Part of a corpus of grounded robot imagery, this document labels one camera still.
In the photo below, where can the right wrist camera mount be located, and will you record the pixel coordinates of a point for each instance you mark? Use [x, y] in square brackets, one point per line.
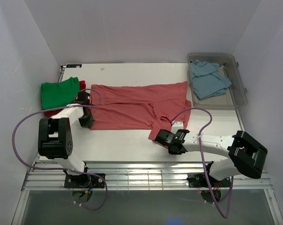
[176, 125]

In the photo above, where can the folded green t shirt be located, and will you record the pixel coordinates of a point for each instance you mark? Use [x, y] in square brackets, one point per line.
[59, 94]

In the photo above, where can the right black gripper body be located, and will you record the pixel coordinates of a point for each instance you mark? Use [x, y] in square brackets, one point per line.
[173, 152]

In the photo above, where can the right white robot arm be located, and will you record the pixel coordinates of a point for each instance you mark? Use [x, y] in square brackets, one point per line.
[243, 154]

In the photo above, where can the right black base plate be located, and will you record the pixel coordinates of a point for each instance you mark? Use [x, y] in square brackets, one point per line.
[198, 180]

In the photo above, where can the blue label sticker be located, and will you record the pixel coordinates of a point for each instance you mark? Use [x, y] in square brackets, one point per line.
[73, 65]

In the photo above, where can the blue t shirt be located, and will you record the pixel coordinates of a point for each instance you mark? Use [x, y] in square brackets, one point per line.
[207, 81]

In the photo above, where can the aluminium table frame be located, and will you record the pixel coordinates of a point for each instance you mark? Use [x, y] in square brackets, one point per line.
[133, 162]

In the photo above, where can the clear plastic bin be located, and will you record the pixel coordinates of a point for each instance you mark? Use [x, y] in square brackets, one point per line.
[235, 96]

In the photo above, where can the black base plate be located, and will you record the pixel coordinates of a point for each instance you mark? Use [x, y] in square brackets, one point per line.
[198, 180]
[84, 181]

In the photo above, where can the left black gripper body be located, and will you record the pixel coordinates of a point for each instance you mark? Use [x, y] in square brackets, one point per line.
[87, 120]

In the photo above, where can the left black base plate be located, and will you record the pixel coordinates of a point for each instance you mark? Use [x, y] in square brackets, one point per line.
[84, 181]

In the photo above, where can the salmon pink t shirt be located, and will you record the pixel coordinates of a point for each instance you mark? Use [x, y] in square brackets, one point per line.
[151, 107]

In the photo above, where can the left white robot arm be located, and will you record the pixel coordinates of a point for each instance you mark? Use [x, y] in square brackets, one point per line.
[55, 139]

